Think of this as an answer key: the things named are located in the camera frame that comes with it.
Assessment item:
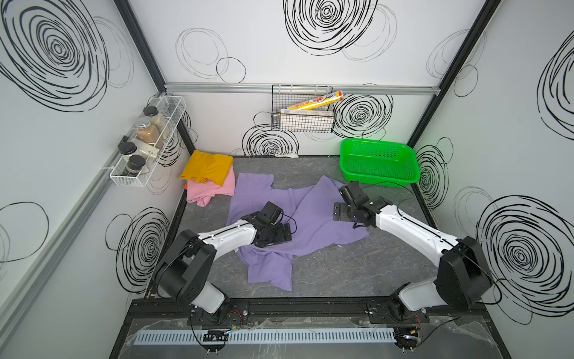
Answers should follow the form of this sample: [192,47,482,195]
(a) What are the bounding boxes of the purple t-shirt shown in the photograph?
[227,173,369,291]

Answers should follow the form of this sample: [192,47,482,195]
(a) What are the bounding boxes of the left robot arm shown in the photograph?
[152,202,297,323]

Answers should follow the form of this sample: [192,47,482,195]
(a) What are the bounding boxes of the spice jar black lid near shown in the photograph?
[122,155,146,177]

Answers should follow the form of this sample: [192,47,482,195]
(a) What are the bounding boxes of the spice jar black lid middle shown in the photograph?
[118,142,138,162]

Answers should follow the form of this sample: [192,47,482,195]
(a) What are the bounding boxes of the green plastic basket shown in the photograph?
[339,139,421,188]

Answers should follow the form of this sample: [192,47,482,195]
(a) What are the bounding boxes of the folded yellow t-shirt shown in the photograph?
[179,150,233,186]

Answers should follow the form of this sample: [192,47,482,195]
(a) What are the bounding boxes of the yellow foil roll box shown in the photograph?
[288,91,344,111]

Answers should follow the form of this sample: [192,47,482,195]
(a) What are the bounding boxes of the spice jar black lid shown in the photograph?
[118,142,138,162]
[143,106,167,133]
[122,155,146,177]

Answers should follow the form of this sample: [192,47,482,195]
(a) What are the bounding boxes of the spice jar tan contents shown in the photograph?
[135,118,161,144]

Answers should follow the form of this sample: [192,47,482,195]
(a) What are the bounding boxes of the spice jar black lid far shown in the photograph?
[143,106,167,133]

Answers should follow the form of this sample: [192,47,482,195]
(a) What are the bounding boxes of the grey box in wire basket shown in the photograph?
[276,109,335,133]

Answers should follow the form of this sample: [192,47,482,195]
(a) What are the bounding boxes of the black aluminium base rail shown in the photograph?
[124,296,487,327]

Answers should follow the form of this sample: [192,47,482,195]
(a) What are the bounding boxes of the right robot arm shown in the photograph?
[333,182,496,322]

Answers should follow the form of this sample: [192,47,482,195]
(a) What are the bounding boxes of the white wire spice shelf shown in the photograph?
[109,94,187,195]

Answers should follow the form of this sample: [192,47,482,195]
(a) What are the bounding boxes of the black wire wall basket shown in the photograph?
[271,84,335,133]

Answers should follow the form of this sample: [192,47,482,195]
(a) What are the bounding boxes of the white slotted cable duct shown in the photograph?
[133,328,396,346]

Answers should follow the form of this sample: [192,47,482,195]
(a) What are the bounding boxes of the folded pink t-shirt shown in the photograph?
[185,167,236,207]

